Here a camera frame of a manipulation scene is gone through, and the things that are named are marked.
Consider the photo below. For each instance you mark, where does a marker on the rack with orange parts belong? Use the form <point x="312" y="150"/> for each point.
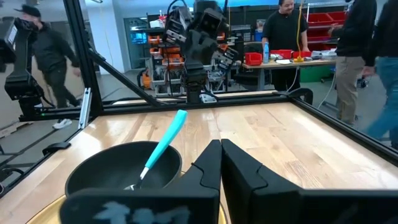
<point x="168" y="59"/>

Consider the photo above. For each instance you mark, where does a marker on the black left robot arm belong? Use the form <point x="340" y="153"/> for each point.
<point x="193" y="84"/>

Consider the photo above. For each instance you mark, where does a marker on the silver bracket strip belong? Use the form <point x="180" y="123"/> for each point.
<point x="84" y="109"/>

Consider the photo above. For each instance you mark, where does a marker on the black clamp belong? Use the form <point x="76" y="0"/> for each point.
<point x="56" y="147"/>

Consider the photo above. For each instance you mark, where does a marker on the red plastic bin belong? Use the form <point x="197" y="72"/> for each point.
<point x="281" y="53"/>
<point x="253" y="59"/>

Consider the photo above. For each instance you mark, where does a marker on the silver mounting bracket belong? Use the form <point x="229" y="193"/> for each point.
<point x="209" y="99"/>

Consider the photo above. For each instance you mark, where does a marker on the orange vacuum cleaner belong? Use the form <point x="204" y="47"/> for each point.
<point x="145" y="81"/>

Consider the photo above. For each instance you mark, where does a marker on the dark grey bowl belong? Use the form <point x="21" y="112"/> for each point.
<point x="109" y="168"/>

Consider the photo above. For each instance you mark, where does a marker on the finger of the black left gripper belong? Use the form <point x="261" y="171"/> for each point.
<point x="222" y="56"/>
<point x="189" y="46"/>

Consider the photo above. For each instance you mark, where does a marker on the grey cabinet with screen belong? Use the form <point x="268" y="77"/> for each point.
<point x="136" y="37"/>

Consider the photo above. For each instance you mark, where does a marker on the black table end rail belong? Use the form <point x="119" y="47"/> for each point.
<point x="248" y="101"/>

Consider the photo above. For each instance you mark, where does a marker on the black table edge rail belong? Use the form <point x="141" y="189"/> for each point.
<point x="31" y="174"/>
<point x="342" y="129"/>

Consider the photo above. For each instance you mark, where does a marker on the person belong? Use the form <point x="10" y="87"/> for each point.
<point x="388" y="77"/>
<point x="53" y="53"/>
<point x="354" y="31"/>
<point x="283" y="31"/>

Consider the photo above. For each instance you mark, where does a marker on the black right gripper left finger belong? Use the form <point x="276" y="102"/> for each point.
<point x="174" y="205"/>

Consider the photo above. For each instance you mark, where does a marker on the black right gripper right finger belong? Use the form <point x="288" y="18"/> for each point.
<point x="280" y="208"/>

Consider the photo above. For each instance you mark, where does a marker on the red storage bin rack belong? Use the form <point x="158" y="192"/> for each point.
<point x="320" y="18"/>

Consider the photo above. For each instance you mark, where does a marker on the wooden work table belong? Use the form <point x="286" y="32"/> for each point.
<point x="311" y="63"/>

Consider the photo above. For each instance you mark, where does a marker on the red plastic tray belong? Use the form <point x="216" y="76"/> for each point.
<point x="306" y="54"/>

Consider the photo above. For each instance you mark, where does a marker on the green bin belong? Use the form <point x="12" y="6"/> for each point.
<point x="317" y="74"/>

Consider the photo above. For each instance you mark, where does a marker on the black office chair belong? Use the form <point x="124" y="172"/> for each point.
<point x="248" y="77"/>

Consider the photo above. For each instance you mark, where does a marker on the black diagonal frame brace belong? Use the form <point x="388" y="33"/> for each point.
<point x="124" y="77"/>

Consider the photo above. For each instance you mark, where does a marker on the blue bottle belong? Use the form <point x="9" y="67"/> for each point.
<point x="266" y="54"/>

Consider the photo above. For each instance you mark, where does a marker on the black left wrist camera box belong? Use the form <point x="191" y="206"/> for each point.
<point x="211" y="21"/>

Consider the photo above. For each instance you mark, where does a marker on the black frame post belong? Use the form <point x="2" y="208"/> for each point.
<point x="82" y="56"/>

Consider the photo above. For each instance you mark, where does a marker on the yellow plate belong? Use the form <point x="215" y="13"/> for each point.
<point x="46" y="214"/>

